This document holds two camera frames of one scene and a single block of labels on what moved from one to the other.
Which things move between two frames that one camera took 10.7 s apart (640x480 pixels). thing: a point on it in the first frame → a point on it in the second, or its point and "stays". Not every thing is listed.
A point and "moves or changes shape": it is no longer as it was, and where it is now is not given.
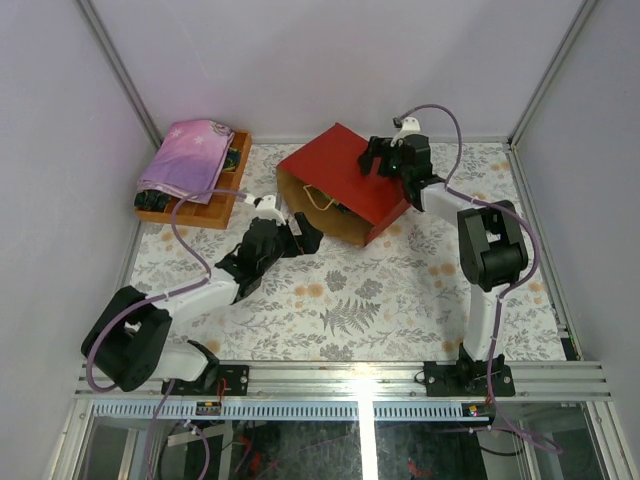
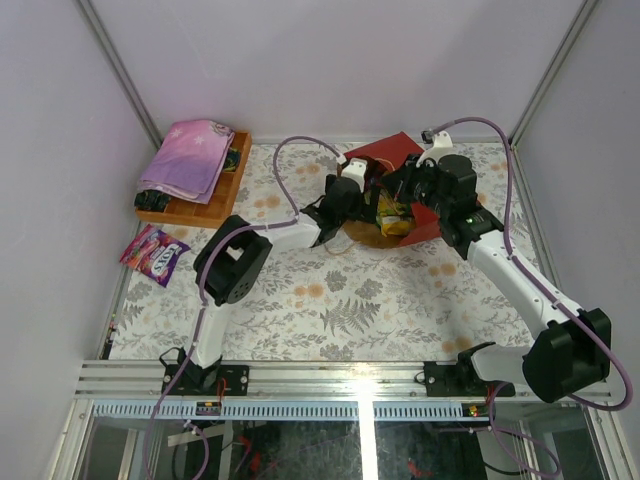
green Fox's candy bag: x=339 y=205 moves or changes shape
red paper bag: x=324 y=188 → x=396 y=150
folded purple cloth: x=187 y=160 stays
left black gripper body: x=288 y=240 → x=367 y=201
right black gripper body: x=390 y=163 → x=418 y=185
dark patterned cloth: x=151 y=199 stays
